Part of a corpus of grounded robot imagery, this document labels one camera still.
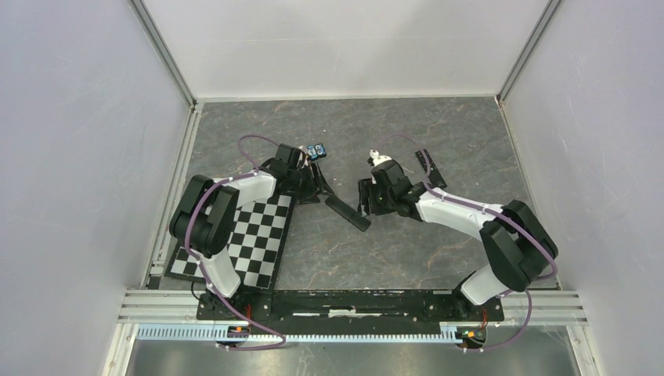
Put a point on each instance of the white cable comb strip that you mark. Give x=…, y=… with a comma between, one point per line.
x=226, y=333

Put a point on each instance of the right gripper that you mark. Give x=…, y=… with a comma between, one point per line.
x=366, y=189

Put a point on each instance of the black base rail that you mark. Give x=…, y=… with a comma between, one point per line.
x=361, y=312

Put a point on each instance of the black remote control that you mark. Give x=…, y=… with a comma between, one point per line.
x=348, y=213

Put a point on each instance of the checkerboard calibration board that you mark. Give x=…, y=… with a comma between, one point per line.
x=256, y=234

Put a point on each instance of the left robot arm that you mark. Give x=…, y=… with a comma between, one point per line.
x=219, y=274

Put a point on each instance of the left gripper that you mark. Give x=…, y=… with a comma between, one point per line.
x=315, y=186

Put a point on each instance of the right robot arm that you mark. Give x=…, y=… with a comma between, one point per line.
x=518, y=249

